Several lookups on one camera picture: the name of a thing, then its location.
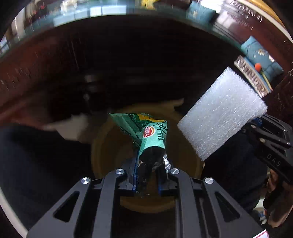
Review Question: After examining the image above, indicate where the white foam block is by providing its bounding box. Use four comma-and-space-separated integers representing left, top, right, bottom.
177, 67, 267, 161

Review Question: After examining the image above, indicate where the green snack wrapper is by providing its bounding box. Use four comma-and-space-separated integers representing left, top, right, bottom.
108, 112, 171, 178

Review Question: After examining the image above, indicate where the beige plastic trash bin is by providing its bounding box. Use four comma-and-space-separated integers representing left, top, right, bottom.
92, 101, 203, 213

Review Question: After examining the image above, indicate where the person's right hand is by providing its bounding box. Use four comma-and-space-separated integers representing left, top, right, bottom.
266, 169, 292, 228

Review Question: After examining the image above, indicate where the blue sofa seat pad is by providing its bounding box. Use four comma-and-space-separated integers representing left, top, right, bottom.
234, 55, 272, 98

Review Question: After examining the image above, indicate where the orange ball toy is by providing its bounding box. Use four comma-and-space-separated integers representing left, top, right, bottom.
254, 63, 262, 72

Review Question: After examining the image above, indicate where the blue cushion near end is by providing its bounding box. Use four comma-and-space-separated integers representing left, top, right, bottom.
241, 36, 284, 82

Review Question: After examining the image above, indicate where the blue cushion end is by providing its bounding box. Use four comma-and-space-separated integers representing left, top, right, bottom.
241, 36, 284, 82
186, 1, 216, 24

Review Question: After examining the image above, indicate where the carved wooden long sofa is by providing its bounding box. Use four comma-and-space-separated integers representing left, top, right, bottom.
216, 1, 292, 110

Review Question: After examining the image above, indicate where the dark carved wooden table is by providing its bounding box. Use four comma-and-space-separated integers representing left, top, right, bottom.
1, 14, 250, 127

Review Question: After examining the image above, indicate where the blue cushion far end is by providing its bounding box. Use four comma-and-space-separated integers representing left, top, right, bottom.
186, 1, 216, 24

